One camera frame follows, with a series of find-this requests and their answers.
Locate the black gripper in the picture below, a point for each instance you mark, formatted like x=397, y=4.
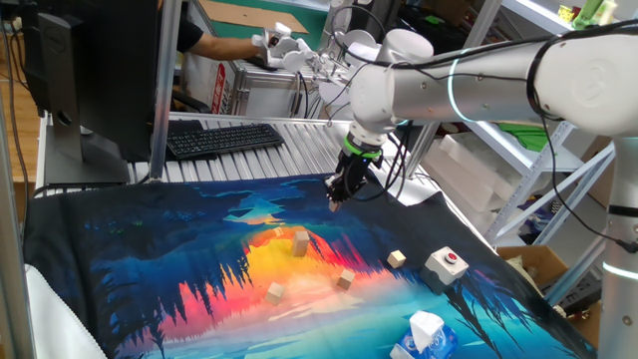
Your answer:
x=356, y=177

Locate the plain wooden cube block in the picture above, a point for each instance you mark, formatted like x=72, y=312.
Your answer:
x=300, y=250
x=345, y=279
x=274, y=293
x=396, y=259
x=301, y=238

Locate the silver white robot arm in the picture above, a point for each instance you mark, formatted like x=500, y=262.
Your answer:
x=473, y=95

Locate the person's bare forearm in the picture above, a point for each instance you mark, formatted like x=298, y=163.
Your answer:
x=224, y=49

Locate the silver aluminium case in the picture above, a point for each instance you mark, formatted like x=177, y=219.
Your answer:
x=269, y=95

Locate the black keyboard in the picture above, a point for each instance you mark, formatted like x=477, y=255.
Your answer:
x=224, y=139

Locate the grey emergency stop button box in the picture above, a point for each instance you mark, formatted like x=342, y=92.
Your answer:
x=441, y=271

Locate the white foam packaging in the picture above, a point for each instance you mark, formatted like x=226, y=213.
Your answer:
x=473, y=174

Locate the white haptic control device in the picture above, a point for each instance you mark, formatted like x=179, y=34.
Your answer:
x=284, y=50

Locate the black chair armrest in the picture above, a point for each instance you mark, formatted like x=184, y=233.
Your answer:
x=192, y=103

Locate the white box red print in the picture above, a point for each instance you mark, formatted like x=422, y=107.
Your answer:
x=199, y=80

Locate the blue tissue pack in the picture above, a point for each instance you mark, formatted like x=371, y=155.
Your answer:
x=438, y=344

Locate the colourful landscape print cloth mat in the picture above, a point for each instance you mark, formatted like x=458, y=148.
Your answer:
x=149, y=259

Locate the green plastic bag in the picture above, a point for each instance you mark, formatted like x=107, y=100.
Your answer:
x=526, y=137

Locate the brown cardboard sheet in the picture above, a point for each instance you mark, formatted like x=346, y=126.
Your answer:
x=234, y=12

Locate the black shirt sleeve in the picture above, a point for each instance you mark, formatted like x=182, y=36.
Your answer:
x=188, y=34

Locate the brown cardboard box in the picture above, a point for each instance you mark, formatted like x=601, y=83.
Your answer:
x=548, y=259

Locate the white metal shelf rack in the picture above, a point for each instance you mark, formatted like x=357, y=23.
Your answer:
x=563, y=159

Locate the black computer monitor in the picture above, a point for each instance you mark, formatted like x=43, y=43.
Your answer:
x=114, y=75

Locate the black electronic device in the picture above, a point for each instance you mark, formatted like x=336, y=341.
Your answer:
x=580, y=294

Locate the yellow small container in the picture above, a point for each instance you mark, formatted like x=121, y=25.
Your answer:
x=565, y=14

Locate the green bottle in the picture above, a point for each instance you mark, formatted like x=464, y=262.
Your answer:
x=588, y=12

